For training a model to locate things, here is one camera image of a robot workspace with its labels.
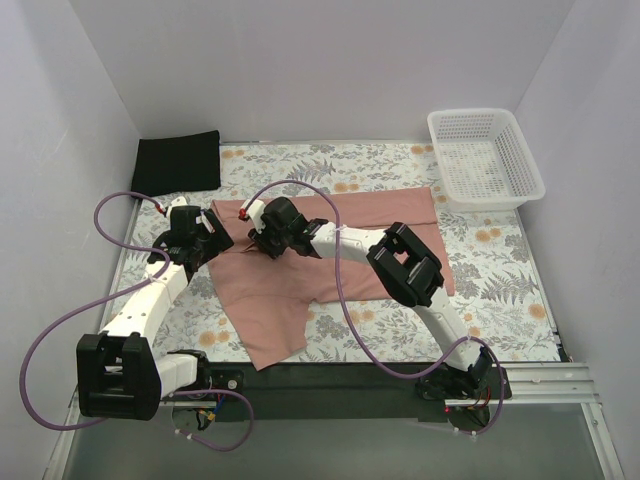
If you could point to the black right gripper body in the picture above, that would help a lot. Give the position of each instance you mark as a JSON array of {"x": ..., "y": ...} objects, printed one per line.
[{"x": 261, "y": 243}]

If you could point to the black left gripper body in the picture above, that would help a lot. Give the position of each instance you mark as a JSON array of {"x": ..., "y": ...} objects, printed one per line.
[{"x": 212, "y": 240}]

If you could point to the pink t shirt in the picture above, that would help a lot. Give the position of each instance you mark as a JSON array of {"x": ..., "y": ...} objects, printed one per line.
[{"x": 267, "y": 300}]

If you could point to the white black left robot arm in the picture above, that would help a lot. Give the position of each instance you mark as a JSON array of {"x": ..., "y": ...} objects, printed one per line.
[{"x": 118, "y": 375}]

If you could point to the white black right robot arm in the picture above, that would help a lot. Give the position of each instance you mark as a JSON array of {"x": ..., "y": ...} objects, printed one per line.
[{"x": 408, "y": 271}]

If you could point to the folded black t shirt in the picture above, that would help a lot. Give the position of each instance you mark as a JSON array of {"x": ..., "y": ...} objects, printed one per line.
[{"x": 178, "y": 164}]

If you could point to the white plastic basket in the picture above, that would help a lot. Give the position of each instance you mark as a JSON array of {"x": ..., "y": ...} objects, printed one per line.
[{"x": 484, "y": 160}]

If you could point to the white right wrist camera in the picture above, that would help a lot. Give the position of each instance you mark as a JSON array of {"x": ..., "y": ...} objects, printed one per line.
[{"x": 252, "y": 211}]

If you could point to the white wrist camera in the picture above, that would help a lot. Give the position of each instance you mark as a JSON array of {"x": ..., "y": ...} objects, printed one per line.
[
  {"x": 165, "y": 209},
  {"x": 252, "y": 211}
]

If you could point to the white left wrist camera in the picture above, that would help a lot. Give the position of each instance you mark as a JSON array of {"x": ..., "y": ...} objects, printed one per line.
[{"x": 165, "y": 209}]

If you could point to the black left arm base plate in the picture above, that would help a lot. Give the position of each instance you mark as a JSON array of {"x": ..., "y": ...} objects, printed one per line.
[{"x": 224, "y": 379}]

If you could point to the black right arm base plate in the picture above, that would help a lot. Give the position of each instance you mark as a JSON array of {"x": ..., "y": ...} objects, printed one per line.
[{"x": 450, "y": 384}]

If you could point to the aluminium frame rail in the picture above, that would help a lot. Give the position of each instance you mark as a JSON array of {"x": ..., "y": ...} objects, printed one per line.
[{"x": 351, "y": 421}]

